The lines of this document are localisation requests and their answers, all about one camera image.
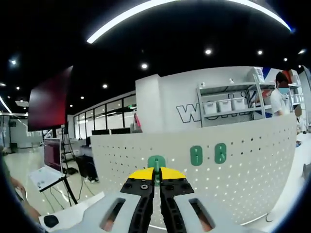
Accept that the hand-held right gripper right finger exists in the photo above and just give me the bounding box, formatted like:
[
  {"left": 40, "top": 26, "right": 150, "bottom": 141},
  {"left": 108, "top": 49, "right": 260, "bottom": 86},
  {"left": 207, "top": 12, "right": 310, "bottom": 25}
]
[{"left": 159, "top": 166, "right": 246, "bottom": 233}]

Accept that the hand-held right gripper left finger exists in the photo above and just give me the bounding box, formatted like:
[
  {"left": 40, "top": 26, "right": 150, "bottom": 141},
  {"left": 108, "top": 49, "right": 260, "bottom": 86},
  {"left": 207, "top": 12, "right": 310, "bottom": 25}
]
[{"left": 60, "top": 166, "right": 156, "bottom": 233}]

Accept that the green hook assembly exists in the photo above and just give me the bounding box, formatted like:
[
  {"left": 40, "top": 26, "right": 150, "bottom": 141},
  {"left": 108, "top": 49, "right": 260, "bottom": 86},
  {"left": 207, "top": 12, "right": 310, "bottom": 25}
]
[
  {"left": 147, "top": 155, "right": 167, "bottom": 187},
  {"left": 214, "top": 143, "right": 227, "bottom": 165},
  {"left": 190, "top": 145, "right": 203, "bottom": 166}
]

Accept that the white perforated mounting plate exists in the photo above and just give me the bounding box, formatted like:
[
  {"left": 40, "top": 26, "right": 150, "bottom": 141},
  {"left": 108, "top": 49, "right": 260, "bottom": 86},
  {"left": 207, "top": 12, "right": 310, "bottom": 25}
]
[{"left": 90, "top": 113, "right": 298, "bottom": 220}]

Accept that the black laptop stand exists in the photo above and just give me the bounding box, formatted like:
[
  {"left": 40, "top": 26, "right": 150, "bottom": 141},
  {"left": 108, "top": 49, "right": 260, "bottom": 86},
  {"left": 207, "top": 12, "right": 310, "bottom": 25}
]
[{"left": 40, "top": 174, "right": 79, "bottom": 207}]

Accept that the pink and grey bag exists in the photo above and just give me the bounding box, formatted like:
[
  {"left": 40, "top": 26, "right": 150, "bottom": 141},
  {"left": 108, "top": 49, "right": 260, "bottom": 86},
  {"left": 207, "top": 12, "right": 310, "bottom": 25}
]
[{"left": 131, "top": 113, "right": 143, "bottom": 133}]

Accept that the black computer mouse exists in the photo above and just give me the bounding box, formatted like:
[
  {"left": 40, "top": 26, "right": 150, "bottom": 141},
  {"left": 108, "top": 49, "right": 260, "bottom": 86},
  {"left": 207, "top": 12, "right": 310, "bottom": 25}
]
[{"left": 43, "top": 215, "right": 59, "bottom": 227}]

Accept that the monitor on stand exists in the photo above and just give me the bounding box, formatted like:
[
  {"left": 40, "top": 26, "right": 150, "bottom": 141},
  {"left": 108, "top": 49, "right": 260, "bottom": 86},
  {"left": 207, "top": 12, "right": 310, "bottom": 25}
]
[{"left": 29, "top": 137, "right": 65, "bottom": 192}]

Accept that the white storage bin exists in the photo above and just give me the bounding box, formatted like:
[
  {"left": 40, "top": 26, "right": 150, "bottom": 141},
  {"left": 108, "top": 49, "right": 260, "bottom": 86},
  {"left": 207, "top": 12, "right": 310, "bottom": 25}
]
[
  {"left": 217, "top": 99, "right": 232, "bottom": 113},
  {"left": 230, "top": 97, "right": 246, "bottom": 111},
  {"left": 203, "top": 100, "right": 217, "bottom": 115}
]

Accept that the grey metal shelf rack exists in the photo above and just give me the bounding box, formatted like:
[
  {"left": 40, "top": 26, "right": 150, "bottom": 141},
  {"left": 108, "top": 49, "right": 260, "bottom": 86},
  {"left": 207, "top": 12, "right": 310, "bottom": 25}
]
[{"left": 196, "top": 81, "right": 273, "bottom": 128}]

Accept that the large dark red display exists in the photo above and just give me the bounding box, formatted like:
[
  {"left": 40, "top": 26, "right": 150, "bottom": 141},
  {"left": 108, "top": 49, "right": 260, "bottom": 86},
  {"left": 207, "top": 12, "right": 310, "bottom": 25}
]
[{"left": 27, "top": 65, "right": 74, "bottom": 132}]

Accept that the curved ceiling light strip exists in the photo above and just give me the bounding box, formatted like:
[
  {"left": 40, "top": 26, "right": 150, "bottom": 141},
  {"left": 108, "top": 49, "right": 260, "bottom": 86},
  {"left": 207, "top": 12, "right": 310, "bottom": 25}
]
[{"left": 86, "top": 0, "right": 292, "bottom": 44}]

